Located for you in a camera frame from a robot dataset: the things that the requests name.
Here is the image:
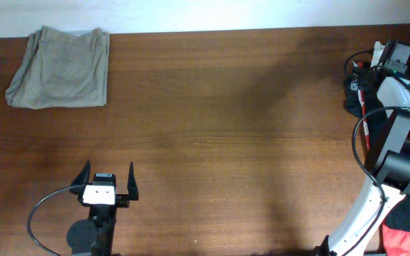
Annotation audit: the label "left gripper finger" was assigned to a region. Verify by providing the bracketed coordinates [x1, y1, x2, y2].
[71, 160, 91, 186]
[127, 161, 139, 201]

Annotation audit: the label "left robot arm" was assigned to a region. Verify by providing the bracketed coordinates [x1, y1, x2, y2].
[66, 161, 139, 256]

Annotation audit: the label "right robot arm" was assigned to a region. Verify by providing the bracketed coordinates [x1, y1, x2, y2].
[312, 40, 410, 255]

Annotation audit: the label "dark garment under red shirt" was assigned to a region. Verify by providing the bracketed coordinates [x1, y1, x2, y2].
[343, 73, 362, 117]

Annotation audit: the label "folded khaki trousers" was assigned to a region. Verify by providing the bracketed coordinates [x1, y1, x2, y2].
[5, 26, 110, 110]

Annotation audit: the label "red printed t-shirt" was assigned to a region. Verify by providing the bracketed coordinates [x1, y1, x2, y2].
[356, 61, 410, 256]

